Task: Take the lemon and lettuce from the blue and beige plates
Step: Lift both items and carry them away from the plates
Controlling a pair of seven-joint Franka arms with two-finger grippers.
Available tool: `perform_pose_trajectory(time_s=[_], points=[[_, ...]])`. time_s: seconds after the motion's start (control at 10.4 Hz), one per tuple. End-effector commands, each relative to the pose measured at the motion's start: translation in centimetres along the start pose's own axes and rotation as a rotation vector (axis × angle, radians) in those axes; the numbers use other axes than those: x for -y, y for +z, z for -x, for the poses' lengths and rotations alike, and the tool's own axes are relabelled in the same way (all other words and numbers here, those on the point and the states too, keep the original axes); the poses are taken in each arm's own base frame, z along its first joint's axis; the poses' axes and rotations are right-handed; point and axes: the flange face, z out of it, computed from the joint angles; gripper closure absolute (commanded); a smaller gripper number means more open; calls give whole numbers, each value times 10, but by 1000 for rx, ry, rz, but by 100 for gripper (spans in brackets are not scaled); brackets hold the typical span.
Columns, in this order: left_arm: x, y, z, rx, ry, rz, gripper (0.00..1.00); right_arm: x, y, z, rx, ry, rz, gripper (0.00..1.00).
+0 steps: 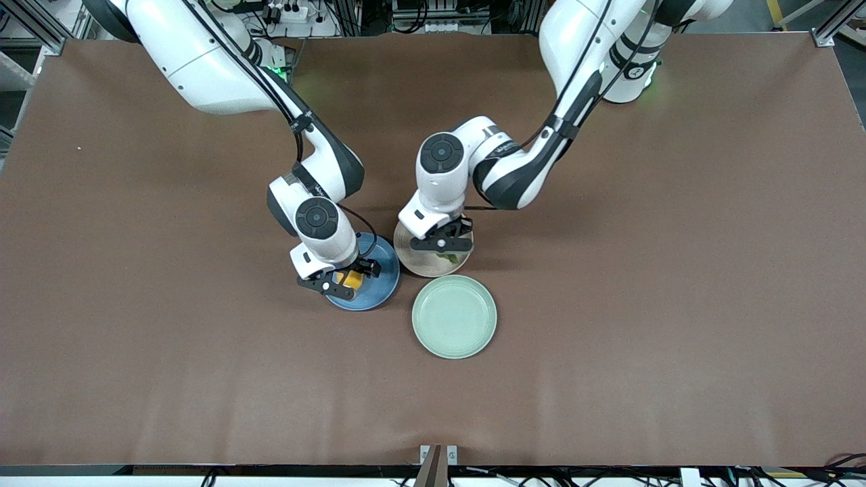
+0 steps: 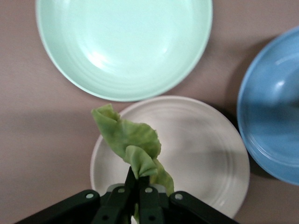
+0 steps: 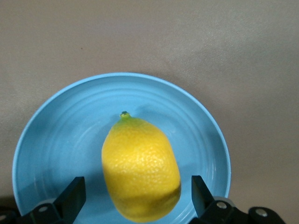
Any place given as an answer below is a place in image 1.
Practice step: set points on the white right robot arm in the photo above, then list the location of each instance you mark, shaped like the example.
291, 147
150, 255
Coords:
203, 61

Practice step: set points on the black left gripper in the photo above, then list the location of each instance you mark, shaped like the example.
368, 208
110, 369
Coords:
464, 226

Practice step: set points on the green lettuce leaf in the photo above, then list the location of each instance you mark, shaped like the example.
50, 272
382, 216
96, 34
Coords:
450, 258

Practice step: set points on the white power strip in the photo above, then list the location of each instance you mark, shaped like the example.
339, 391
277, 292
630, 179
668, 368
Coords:
287, 12

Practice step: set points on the pale green plate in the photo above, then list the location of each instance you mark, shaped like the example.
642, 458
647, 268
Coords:
454, 316

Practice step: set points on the aluminium frame profile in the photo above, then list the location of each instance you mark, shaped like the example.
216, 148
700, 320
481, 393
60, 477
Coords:
40, 27

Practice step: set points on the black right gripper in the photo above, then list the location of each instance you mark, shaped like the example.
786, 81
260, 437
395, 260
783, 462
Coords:
366, 266

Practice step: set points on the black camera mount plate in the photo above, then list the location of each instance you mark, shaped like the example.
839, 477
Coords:
440, 242
328, 285

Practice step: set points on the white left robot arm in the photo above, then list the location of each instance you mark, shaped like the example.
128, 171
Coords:
575, 54

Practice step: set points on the metal table edge bracket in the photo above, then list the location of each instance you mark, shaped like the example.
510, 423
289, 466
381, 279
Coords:
438, 460

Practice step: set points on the black left camera mount plate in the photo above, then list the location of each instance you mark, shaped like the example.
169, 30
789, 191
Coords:
440, 242

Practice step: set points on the yellow lemon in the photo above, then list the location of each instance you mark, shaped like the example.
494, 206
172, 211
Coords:
353, 279

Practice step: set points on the blue plate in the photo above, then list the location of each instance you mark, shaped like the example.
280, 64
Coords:
379, 291

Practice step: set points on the black right camera mount plate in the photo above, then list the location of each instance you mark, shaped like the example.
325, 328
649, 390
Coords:
328, 285

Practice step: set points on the beige plate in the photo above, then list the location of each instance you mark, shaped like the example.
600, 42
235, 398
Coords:
419, 264

